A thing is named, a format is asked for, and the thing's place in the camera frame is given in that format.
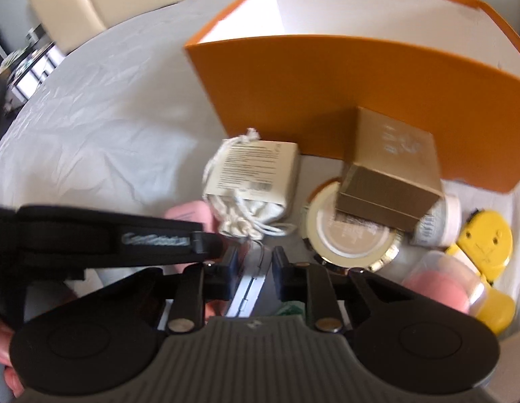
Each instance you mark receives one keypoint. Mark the clear cup with pink candle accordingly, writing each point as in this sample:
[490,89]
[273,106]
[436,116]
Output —
[447,280]

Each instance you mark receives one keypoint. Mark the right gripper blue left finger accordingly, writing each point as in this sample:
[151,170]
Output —
[198,284]

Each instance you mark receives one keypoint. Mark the person's right hand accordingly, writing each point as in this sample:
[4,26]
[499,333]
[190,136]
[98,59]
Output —
[11,377]

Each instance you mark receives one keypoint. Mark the yellow tube bottle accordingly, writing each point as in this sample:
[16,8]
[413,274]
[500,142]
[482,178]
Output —
[497,311]

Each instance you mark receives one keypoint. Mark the gold gift box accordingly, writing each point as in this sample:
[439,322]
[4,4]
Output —
[391,172]

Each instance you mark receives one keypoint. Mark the round gold-rimmed tin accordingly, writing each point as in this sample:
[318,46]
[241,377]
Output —
[340,241]

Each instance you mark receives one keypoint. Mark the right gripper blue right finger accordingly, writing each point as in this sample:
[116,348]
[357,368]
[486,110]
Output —
[311,285]

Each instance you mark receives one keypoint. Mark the white bed sheet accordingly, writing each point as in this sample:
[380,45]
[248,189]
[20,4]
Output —
[123,124]

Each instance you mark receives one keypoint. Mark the left bedside shelf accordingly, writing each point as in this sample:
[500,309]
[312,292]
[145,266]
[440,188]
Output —
[27,68]

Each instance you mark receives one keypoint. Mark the small white cream jar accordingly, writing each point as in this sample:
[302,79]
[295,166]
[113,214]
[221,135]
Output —
[440,227]

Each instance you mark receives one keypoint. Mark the yellow tape measure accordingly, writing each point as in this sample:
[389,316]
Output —
[484,245]

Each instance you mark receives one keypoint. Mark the orange cardboard box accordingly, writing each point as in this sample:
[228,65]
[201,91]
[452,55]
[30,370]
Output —
[296,70]

